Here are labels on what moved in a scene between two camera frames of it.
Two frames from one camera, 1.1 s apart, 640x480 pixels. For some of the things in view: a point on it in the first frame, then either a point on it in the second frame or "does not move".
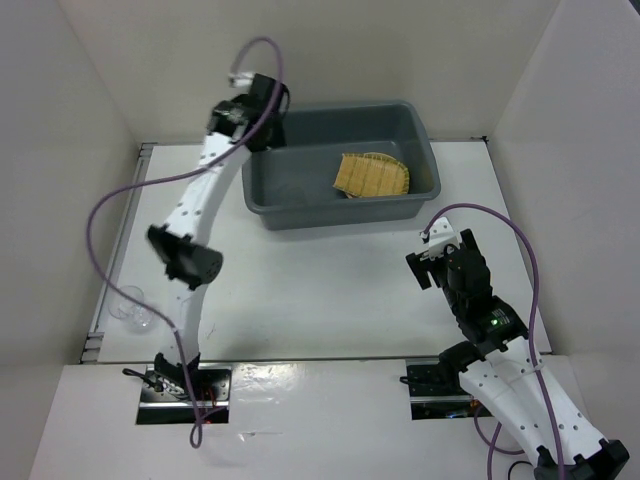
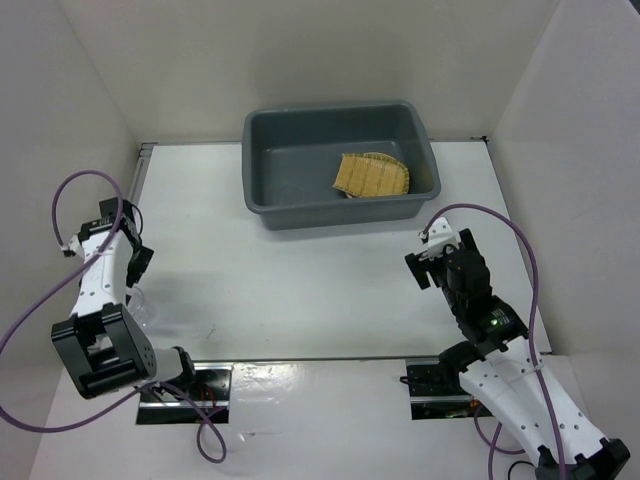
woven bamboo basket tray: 370,174 does not move
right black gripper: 419,267 does not move
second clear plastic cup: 139,319 does not move
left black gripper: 275,138 -> 140,266
